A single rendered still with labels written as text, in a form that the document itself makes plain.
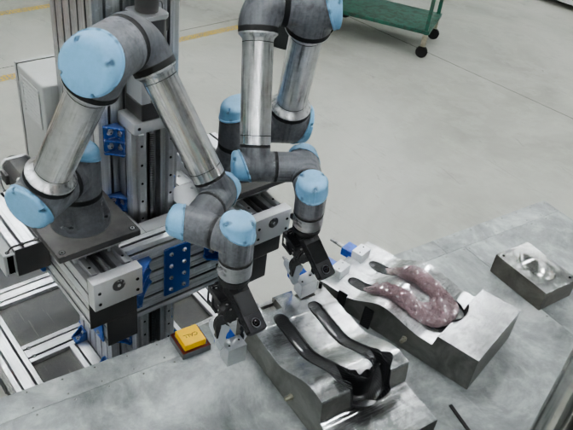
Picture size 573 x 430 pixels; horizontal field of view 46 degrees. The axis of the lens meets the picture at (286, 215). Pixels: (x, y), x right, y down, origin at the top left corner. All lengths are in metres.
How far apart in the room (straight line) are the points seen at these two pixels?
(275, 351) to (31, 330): 1.26
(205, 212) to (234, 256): 0.11
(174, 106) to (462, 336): 0.94
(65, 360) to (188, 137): 1.33
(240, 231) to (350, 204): 2.47
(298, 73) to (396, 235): 2.00
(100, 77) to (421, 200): 2.91
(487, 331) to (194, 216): 0.86
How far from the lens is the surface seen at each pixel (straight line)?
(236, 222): 1.37
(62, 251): 1.72
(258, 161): 1.60
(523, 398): 1.90
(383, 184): 4.03
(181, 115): 1.45
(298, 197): 1.56
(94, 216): 1.74
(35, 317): 2.76
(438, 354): 1.83
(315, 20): 1.64
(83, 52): 1.29
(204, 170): 1.48
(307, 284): 1.78
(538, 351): 2.04
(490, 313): 1.92
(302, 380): 1.59
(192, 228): 1.41
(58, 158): 1.48
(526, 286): 2.17
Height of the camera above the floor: 2.13
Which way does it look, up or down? 36 degrees down
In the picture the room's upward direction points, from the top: 8 degrees clockwise
